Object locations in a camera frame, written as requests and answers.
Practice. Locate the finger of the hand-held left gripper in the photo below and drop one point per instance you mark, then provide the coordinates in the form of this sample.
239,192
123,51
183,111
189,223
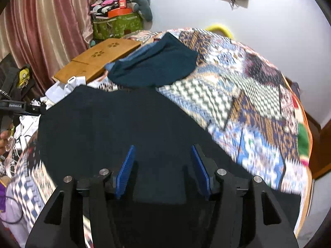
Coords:
36,108

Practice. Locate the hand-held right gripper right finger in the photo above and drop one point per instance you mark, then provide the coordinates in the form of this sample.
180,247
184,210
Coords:
200,171

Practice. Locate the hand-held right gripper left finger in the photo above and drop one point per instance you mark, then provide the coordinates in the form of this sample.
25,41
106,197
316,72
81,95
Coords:
125,173

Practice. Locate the black pants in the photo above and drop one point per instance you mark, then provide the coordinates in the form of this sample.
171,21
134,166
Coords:
116,124

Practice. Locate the person's left hand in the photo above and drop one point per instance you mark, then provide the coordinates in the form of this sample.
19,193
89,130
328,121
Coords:
4,140

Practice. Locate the black bag yellow print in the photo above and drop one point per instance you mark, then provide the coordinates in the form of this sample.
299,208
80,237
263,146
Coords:
23,80

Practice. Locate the white crumpled cloth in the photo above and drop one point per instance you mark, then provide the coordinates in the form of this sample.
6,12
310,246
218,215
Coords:
62,89

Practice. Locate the wooden paw print board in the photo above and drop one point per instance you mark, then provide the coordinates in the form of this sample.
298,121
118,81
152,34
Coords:
98,56

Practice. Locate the striped pink curtain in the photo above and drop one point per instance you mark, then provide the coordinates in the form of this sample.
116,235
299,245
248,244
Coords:
44,23

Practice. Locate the patchwork printed blanket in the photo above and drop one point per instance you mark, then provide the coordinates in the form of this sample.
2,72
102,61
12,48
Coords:
258,108

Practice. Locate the dark teal garment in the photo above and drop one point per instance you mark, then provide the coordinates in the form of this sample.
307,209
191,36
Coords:
157,64

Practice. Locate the green patterned storage box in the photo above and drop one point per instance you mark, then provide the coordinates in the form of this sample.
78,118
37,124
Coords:
116,27

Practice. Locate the brown wooden door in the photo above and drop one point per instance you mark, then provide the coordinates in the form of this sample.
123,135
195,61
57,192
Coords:
319,147

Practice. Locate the orange box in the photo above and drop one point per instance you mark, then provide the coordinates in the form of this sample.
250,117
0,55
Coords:
119,12

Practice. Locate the yellow curved object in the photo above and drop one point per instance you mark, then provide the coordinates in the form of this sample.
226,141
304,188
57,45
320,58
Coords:
219,28

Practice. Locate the grey plush pillow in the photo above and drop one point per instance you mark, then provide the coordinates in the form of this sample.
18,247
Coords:
144,6

